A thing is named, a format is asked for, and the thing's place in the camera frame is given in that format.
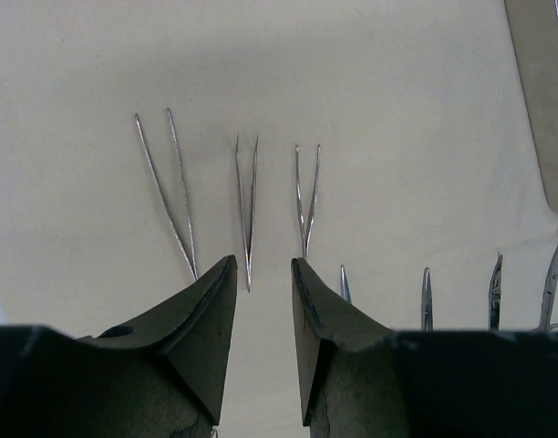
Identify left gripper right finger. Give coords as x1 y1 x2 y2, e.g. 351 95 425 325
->
291 258 558 437

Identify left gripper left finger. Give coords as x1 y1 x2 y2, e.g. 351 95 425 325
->
0 255 237 437

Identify surgical forceps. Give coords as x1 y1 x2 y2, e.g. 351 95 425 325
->
421 267 433 331

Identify thin metal tweezers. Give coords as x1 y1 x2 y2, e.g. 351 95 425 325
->
133 108 199 280
234 135 259 293

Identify beige cloth wrap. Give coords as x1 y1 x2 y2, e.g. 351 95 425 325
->
0 1 558 437

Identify metal instrument tray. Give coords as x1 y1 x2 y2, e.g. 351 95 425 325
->
504 0 558 214

